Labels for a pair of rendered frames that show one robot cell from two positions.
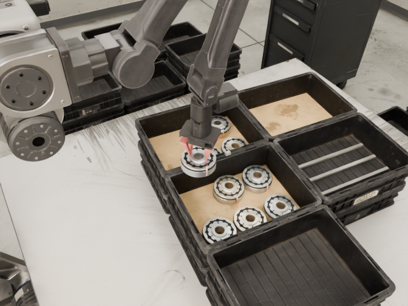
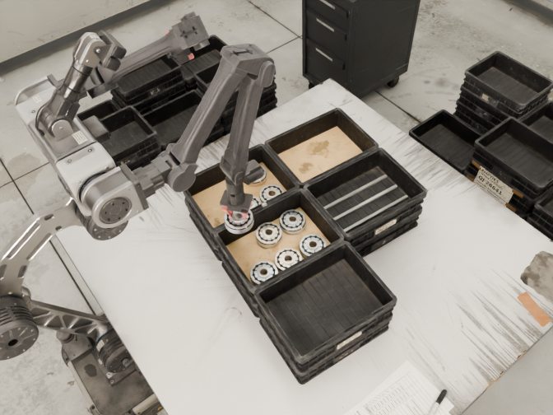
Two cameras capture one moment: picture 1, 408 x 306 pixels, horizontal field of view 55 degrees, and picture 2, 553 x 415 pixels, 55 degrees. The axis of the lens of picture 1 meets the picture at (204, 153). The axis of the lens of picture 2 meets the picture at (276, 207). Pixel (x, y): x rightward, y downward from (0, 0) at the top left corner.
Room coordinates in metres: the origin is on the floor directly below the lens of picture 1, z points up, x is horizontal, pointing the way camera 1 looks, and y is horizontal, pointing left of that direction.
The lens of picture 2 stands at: (-0.34, -0.09, 2.54)
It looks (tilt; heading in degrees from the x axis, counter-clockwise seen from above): 52 degrees down; 358
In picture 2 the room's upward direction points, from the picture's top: 4 degrees counter-clockwise
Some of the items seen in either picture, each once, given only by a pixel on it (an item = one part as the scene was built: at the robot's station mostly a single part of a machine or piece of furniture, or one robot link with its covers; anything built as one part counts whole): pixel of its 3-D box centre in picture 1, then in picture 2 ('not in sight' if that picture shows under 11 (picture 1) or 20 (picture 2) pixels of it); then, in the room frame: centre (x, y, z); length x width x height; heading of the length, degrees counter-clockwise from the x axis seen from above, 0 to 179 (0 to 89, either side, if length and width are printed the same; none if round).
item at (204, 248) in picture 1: (241, 190); (278, 237); (0.78, -0.12, 0.92); 0.40 x 0.30 x 0.02; 117
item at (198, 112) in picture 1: (203, 107); (235, 182); (0.80, 0.01, 1.22); 0.07 x 0.06 x 0.07; 123
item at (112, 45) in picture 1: (119, 58); (169, 171); (0.69, 0.18, 1.43); 0.10 x 0.05 x 0.09; 123
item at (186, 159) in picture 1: (198, 157); (239, 217); (0.80, 0.01, 1.04); 0.10 x 0.10 x 0.01
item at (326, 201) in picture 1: (343, 153); (364, 191); (0.97, -0.48, 0.92); 0.40 x 0.30 x 0.02; 117
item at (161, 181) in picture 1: (200, 142); (240, 193); (1.05, 0.02, 0.87); 0.40 x 0.30 x 0.11; 117
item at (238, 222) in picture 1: (250, 219); (288, 259); (0.72, -0.15, 0.86); 0.10 x 0.10 x 0.01
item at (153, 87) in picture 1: (148, 102); (184, 137); (1.99, 0.37, 0.31); 0.40 x 0.30 x 0.34; 123
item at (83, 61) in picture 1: (81, 61); (145, 181); (0.64, 0.24, 1.45); 0.09 x 0.08 x 0.12; 33
